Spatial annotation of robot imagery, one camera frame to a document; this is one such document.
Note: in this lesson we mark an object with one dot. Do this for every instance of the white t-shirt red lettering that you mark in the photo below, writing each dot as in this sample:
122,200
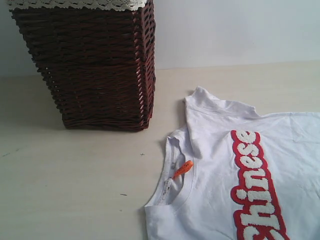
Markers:
254,177

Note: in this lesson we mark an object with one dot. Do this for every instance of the orange clothing tag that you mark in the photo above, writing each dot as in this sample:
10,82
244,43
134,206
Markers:
183,169

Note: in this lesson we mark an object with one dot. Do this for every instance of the brown wicker basket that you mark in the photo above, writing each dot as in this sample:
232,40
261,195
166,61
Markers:
99,65

